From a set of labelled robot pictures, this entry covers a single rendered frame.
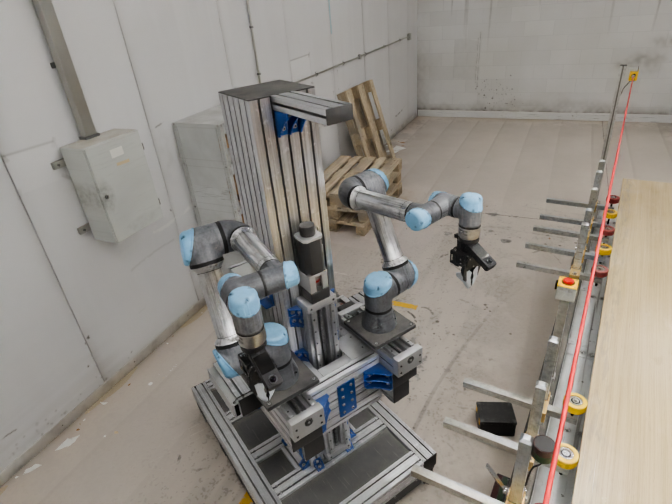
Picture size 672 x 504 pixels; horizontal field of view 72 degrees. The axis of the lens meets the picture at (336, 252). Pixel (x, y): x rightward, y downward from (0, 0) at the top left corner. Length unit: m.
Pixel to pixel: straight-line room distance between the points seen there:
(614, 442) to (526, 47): 7.71
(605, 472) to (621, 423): 0.23
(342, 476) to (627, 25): 7.91
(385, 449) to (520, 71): 7.48
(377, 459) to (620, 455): 1.17
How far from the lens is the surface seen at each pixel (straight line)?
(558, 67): 9.03
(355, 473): 2.55
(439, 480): 1.75
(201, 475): 2.98
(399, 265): 1.94
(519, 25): 8.99
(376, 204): 1.68
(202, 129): 3.54
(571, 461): 1.82
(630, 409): 2.06
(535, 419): 1.79
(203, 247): 1.58
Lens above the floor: 2.31
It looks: 30 degrees down
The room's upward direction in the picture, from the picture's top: 5 degrees counter-clockwise
